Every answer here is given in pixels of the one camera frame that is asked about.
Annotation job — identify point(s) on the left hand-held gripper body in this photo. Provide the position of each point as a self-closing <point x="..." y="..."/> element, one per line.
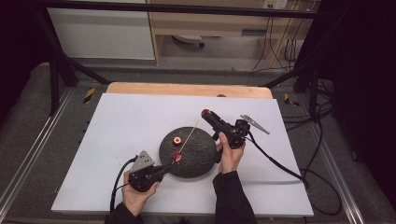
<point x="143" y="179"/>

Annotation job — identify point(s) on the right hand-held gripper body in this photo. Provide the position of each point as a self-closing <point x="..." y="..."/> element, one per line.
<point x="235" y="135"/>

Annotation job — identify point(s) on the thin wooden skewer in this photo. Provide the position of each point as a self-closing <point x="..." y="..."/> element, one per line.
<point x="188" y="138"/>

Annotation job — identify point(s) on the black round plate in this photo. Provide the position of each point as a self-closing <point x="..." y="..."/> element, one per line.
<point x="196" y="155"/>

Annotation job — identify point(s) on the person's left hand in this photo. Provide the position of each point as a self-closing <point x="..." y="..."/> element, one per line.
<point x="137" y="200"/>

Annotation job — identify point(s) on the person's right hand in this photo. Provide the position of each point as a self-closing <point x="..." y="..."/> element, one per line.
<point x="230" y="158"/>

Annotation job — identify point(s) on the wooden table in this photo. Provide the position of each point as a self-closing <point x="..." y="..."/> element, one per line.
<point x="186" y="90"/>

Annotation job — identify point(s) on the white board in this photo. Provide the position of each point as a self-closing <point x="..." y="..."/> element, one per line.
<point x="124" y="124"/>

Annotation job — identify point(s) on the yellow black tape strip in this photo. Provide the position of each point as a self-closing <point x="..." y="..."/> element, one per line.
<point x="89" y="95"/>
<point x="290" y="100"/>

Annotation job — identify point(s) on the white chair base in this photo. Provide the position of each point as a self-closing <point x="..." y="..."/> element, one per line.
<point x="188" y="39"/>

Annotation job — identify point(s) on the light wooden desk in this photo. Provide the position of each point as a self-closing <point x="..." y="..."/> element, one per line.
<point x="202" y="23"/>

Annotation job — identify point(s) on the dark curtain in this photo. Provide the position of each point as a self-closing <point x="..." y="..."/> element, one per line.
<point x="18" y="46"/>
<point x="367" y="77"/>

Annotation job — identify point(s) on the white cabinet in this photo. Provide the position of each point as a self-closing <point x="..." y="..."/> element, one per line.
<point x="99" y="34"/>

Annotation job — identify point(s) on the aluminium floor rail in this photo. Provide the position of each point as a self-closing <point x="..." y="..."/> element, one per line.
<point x="339" y="180"/>
<point x="37" y="140"/>

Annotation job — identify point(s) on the black metal frame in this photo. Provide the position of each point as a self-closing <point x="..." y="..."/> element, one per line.
<point x="186" y="7"/>

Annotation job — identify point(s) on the white wall socket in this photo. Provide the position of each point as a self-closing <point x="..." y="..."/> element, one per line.
<point x="275" y="3"/>

